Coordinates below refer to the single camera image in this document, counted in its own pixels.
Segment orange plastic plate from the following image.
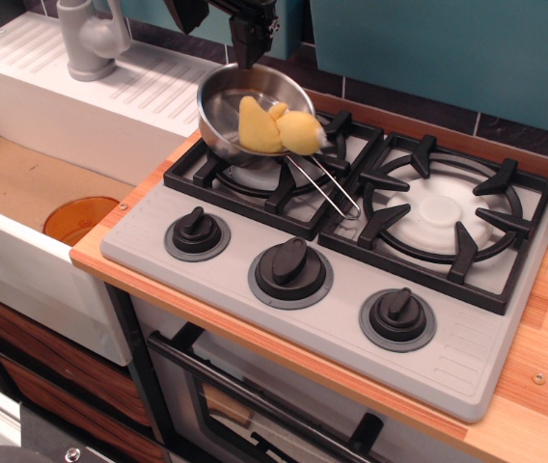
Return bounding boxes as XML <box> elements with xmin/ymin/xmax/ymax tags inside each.
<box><xmin>42</xmin><ymin>196</ymin><xmax>119</xmax><ymax>246</ymax></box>

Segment black middle stove knob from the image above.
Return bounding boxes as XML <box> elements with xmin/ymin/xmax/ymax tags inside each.
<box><xmin>248</xmin><ymin>237</ymin><xmax>334</xmax><ymax>311</ymax></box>

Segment white toy sink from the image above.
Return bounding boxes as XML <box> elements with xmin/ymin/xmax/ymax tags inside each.
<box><xmin>0</xmin><ymin>13</ymin><xmax>213</xmax><ymax>366</ymax></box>

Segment black left burner grate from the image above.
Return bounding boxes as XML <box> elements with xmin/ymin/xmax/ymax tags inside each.
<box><xmin>163</xmin><ymin>110</ymin><xmax>384</xmax><ymax>240</ymax></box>

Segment yellow stuffed duck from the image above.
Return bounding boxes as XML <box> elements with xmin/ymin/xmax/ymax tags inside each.
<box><xmin>238</xmin><ymin>96</ymin><xmax>328</xmax><ymax>155</ymax></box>

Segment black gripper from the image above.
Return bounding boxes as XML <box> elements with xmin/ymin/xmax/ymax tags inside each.
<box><xmin>164</xmin><ymin>0</ymin><xmax>279</xmax><ymax>70</ymax></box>

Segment black stove knob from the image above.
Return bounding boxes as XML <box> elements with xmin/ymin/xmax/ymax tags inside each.
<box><xmin>359</xmin><ymin>287</ymin><xmax>437</xmax><ymax>353</ymax></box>
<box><xmin>248</xmin><ymin>237</ymin><xmax>334</xmax><ymax>311</ymax></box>
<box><xmin>164</xmin><ymin>206</ymin><xmax>232</xmax><ymax>262</ymax></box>

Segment black left stove knob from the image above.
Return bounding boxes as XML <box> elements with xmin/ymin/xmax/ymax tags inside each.
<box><xmin>164</xmin><ymin>206</ymin><xmax>232</xmax><ymax>262</ymax></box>

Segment black burner grate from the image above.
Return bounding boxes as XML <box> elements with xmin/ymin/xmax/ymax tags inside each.
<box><xmin>163</xmin><ymin>110</ymin><xmax>384</xmax><ymax>240</ymax></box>
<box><xmin>318</xmin><ymin>133</ymin><xmax>548</xmax><ymax>315</ymax></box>

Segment grey toy stove top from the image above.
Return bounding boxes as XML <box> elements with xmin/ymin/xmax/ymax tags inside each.
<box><xmin>100</xmin><ymin>178</ymin><xmax>532</xmax><ymax>422</ymax></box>

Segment oven door with handle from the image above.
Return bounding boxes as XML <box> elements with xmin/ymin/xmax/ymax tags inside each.
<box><xmin>146</xmin><ymin>323</ymin><xmax>456</xmax><ymax>462</ymax></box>

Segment black right stove knob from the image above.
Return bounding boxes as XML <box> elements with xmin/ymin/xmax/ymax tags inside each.
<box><xmin>359</xmin><ymin>287</ymin><xmax>437</xmax><ymax>353</ymax></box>

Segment stainless steel pan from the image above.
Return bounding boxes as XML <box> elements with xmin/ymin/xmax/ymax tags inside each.
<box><xmin>197</xmin><ymin>64</ymin><xmax>361</xmax><ymax>220</ymax></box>

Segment black right burner grate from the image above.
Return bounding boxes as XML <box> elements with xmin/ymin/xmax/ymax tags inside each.
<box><xmin>318</xmin><ymin>133</ymin><xmax>548</xmax><ymax>315</ymax></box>

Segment grey toy faucet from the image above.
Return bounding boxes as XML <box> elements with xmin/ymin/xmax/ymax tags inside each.
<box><xmin>57</xmin><ymin>1</ymin><xmax>131</xmax><ymax>82</ymax></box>

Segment wooden drawer cabinet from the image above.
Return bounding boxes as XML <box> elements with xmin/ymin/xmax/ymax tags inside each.
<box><xmin>0</xmin><ymin>303</ymin><xmax>169</xmax><ymax>462</ymax></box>

